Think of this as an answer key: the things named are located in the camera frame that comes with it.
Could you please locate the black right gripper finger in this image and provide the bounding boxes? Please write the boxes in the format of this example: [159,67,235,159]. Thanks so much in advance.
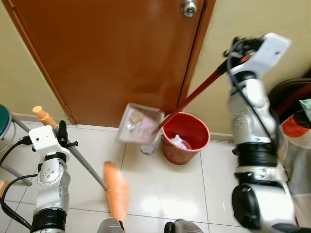
[223,49,240,71]

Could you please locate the grey dustpan with red handle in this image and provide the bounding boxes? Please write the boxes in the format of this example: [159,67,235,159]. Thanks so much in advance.
[116,62,230,145]

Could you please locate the orange broom with grey stick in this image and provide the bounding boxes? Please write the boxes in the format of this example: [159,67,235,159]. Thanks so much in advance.
[32,105,131,228]

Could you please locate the teal dotted cloth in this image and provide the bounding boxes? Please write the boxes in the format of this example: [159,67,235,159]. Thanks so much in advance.
[299,98,311,121]

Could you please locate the green stool with metal legs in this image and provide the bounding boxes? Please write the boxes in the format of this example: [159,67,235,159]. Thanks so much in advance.
[0,104,35,187]

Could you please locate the orange round object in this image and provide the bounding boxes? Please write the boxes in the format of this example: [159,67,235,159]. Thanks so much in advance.
[282,115,311,138]

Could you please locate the black chair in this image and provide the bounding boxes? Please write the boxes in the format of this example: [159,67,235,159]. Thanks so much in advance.
[268,70,311,123]

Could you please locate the plaid grey cloth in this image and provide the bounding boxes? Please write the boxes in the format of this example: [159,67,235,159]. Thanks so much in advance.
[276,113,311,230]

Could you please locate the silver round door knob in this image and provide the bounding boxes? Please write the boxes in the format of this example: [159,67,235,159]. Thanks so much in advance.
[181,0,198,17]

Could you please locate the small crumpled paper scrap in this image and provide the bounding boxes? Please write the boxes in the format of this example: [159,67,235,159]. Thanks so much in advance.
[140,145,156,156]

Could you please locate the pink trash in dustpan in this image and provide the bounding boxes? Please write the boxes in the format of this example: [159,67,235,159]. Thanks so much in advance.
[138,119,159,138]

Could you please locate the brown wooden door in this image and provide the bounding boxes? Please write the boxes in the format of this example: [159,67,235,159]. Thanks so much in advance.
[9,0,206,127]

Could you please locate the grey left robot leg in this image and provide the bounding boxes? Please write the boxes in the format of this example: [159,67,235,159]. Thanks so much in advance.
[97,217,125,233]

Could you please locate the grey robot leg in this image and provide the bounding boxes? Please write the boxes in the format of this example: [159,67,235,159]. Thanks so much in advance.
[97,217,125,233]
[164,219,206,233]

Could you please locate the white crumpled plastic trash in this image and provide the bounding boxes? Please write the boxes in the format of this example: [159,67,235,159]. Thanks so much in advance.
[171,134,191,150]

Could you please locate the red plastic bucket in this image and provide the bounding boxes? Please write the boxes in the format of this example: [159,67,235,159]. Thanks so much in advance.
[161,112,211,166]

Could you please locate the grey right robot leg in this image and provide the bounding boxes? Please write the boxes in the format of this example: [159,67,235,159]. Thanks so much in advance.
[164,219,206,233]

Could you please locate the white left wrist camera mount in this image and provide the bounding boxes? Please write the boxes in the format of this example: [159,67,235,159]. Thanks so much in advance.
[29,125,59,153]

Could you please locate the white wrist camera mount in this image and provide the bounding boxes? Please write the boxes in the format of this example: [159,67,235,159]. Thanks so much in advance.
[29,125,59,153]
[230,33,293,77]

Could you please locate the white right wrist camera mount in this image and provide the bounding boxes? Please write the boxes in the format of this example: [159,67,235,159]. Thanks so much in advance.
[230,33,293,77]

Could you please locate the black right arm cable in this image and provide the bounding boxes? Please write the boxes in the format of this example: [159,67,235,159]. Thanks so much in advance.
[225,39,278,147]

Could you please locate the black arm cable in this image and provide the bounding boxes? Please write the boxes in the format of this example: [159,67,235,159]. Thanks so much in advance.
[225,39,278,147]
[0,137,40,230]

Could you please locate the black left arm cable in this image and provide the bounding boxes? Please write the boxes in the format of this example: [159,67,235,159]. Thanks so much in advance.
[0,137,40,230]

